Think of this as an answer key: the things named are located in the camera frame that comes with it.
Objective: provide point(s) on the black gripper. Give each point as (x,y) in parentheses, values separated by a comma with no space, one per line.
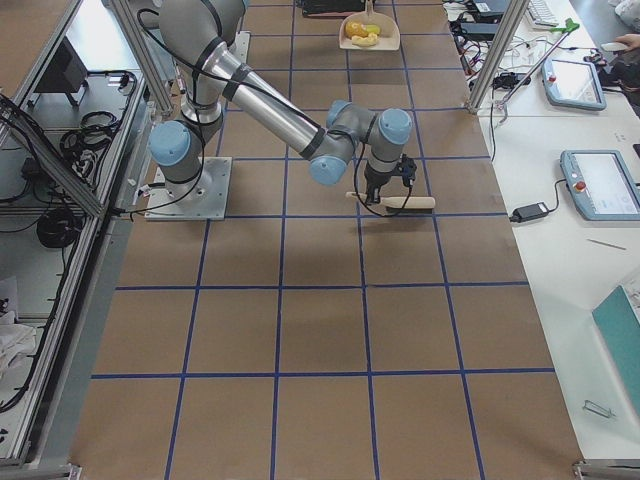
(375,179)

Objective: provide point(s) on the white hand brush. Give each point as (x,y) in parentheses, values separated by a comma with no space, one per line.
(410,203)

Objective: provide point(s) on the beige plastic dustpan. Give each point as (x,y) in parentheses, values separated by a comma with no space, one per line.
(389,38)

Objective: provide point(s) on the yellow potato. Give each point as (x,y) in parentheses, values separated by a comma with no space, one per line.
(355,28)

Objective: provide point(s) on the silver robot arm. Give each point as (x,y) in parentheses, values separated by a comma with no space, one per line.
(199,34)

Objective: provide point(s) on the black power adapter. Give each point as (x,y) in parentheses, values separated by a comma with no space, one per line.
(529,212)

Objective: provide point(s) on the upper blue teach pendant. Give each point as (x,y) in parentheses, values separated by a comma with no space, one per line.
(573,84)

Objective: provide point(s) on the blue teach pendant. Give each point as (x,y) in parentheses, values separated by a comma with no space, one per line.
(573,84)
(600,185)

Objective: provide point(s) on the lower blue teach pendant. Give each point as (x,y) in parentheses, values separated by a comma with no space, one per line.
(600,185)

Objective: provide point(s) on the teal notebook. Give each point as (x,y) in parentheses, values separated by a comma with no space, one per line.
(619,327)

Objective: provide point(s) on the white crumpled cloth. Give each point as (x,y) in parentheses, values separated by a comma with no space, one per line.
(18,346)

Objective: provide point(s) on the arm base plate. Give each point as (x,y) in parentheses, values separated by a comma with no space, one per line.
(193,201)

